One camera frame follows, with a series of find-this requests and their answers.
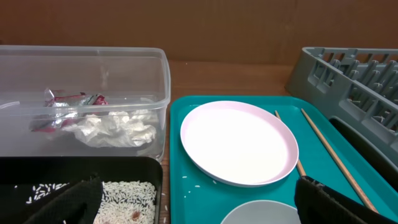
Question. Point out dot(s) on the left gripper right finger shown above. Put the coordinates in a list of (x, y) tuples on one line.
[(318, 204)]

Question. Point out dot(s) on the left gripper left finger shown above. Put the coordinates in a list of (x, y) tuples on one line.
[(77, 202)]

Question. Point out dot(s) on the rice and food scraps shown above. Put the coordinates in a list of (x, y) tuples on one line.
[(122, 202)]

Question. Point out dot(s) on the grey bowl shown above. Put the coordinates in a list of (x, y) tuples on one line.
[(262, 212)]

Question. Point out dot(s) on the white napkin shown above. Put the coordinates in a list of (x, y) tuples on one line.
[(117, 129)]

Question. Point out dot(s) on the red snack wrapper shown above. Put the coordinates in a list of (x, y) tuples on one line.
[(64, 109)]

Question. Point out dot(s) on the white round plate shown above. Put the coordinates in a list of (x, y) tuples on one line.
[(239, 144)]

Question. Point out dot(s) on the grey dishwasher rack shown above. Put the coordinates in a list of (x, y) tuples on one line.
[(356, 89)]

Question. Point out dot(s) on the left wooden chopstick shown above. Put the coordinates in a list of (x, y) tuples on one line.
[(299, 164)]

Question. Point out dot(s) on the wooden chopstick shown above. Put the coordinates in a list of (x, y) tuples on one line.
[(299, 164), (364, 198)]

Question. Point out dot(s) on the black plastic tray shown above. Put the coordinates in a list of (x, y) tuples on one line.
[(21, 175)]

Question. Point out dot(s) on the right wooden chopstick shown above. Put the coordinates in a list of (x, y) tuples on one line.
[(364, 198)]

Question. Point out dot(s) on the clear plastic bin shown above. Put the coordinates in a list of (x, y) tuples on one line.
[(130, 78)]

